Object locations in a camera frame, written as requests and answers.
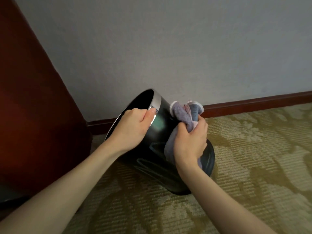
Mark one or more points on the person's left hand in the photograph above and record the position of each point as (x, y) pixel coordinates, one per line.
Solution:
(130, 130)

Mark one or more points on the person's right hand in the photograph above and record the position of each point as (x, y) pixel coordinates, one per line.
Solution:
(190, 141)

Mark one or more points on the person's left thumb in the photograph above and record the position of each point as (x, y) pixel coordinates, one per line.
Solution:
(150, 112)

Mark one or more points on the person's right thumb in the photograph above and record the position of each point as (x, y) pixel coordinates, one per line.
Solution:
(181, 127)

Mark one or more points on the grey cleaning cloth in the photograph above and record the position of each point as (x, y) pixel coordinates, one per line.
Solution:
(185, 114)

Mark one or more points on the black round waste bin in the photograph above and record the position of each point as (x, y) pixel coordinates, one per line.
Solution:
(160, 143)

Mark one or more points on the person's right forearm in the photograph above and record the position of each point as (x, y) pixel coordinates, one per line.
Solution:
(224, 204)

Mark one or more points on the person's left forearm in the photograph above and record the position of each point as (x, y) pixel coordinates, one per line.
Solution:
(58, 192)

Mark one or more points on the dark red wooden baseboard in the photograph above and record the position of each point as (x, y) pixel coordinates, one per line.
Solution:
(219, 108)

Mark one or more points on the dark red wooden cabinet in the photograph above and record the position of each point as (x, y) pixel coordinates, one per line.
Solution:
(34, 107)

